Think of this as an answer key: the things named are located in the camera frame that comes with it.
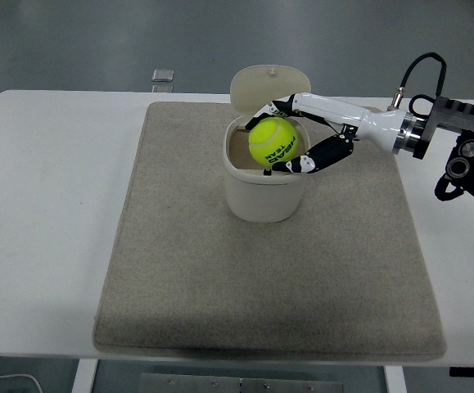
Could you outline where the white table leg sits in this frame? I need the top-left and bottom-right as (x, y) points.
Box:
(383, 364), (405, 393)
(71, 358), (99, 393)

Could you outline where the cream lidded plastic box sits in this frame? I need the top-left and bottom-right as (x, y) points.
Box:
(223, 64), (313, 224)

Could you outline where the yellow tennis ball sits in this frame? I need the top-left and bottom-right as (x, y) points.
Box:
(247, 117), (300, 169)

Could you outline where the grey metal plate with screws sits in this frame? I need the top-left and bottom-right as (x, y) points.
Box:
(139, 372), (344, 393)

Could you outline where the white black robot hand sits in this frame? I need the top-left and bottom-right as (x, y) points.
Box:
(244, 93), (405, 175)

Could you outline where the beige fabric mat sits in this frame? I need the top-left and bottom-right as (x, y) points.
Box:
(92, 101), (449, 362)

